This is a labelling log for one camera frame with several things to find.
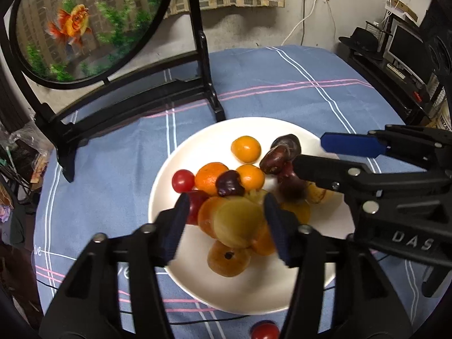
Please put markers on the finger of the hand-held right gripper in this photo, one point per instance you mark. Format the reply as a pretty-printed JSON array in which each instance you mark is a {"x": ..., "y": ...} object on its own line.
[
  {"x": 328, "y": 171},
  {"x": 353, "y": 144}
]

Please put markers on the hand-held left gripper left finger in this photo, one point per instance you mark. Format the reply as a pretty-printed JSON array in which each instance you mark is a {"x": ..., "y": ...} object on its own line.
[{"x": 174, "y": 231}]

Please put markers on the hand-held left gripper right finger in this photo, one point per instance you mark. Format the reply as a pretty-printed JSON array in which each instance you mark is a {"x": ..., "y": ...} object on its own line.
[{"x": 280, "y": 235}]

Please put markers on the tan wrinkled fruit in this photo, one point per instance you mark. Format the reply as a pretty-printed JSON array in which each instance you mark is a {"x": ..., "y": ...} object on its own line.
[{"x": 316, "y": 194}]

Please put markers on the large orange tangerine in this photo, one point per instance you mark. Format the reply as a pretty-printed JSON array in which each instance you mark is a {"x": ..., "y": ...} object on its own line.
[{"x": 206, "y": 219}]

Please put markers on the dark purple passion fruit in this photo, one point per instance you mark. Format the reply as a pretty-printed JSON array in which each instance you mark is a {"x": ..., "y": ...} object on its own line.
[
  {"x": 273, "y": 162},
  {"x": 291, "y": 189}
]

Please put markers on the pale yellow spotted fruit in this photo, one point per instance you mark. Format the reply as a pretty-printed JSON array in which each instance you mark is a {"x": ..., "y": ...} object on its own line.
[{"x": 240, "y": 223}]

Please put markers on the dark brown wrinkled fruit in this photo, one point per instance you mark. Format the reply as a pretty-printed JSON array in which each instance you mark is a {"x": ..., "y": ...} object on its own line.
[{"x": 287, "y": 143}]

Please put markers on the red cherry tomato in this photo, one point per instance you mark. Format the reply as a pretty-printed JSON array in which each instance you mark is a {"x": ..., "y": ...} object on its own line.
[
  {"x": 183, "y": 180},
  {"x": 265, "y": 331}
]

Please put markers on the pale tan tangerine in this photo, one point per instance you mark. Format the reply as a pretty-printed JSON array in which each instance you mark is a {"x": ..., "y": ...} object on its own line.
[{"x": 226, "y": 259}]

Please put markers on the small orange tangerine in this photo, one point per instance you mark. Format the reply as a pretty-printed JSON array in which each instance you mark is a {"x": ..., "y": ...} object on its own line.
[
  {"x": 208, "y": 178},
  {"x": 252, "y": 176},
  {"x": 246, "y": 149}
]

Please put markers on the white round plate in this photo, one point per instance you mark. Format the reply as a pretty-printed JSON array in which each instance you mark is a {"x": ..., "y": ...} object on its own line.
[{"x": 229, "y": 293}]

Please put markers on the black media desk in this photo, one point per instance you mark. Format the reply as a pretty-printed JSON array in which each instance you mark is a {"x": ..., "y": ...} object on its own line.
[{"x": 381, "y": 81}]

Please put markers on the white remote control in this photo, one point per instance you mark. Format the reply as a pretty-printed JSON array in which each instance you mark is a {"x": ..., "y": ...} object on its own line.
[{"x": 395, "y": 70}]

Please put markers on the blue plaid tablecloth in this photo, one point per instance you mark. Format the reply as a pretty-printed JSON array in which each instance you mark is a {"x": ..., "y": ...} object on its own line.
[{"x": 282, "y": 88}]

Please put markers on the black hat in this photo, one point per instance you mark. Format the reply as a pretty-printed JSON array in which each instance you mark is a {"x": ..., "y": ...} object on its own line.
[{"x": 362, "y": 40}]

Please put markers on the computer monitor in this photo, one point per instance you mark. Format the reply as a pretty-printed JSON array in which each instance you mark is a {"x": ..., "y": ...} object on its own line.
[{"x": 409, "y": 51}]

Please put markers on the small cardboard box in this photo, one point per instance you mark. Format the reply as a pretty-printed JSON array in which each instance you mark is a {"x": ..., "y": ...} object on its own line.
[{"x": 400, "y": 7}]

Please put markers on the clear plastic bag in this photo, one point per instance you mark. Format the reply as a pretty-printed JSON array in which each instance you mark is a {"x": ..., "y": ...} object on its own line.
[{"x": 24, "y": 134}]

